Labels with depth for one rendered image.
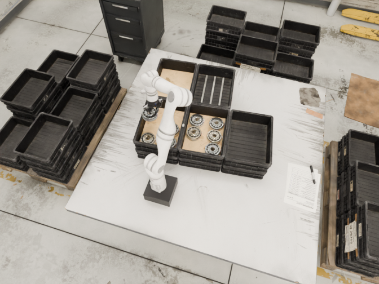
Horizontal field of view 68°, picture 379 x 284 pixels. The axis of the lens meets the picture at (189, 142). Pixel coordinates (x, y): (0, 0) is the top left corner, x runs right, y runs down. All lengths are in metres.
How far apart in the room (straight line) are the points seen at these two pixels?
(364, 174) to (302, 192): 0.83
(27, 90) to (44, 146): 0.67
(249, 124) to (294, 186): 0.53
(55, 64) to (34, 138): 0.98
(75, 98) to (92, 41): 1.34
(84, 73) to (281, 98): 1.84
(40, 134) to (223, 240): 1.70
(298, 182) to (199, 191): 0.69
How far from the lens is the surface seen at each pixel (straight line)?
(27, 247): 2.83
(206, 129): 2.00
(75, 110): 2.82
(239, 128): 2.04
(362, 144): 3.09
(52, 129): 2.62
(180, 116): 2.05
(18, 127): 3.07
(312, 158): 2.23
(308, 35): 3.55
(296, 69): 3.27
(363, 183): 2.73
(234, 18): 3.54
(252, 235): 1.88
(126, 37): 3.34
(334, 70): 4.05
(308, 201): 2.07
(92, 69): 2.97
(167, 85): 1.48
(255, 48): 3.19
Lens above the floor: 2.48
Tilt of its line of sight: 59 degrees down
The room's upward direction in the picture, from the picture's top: 3 degrees clockwise
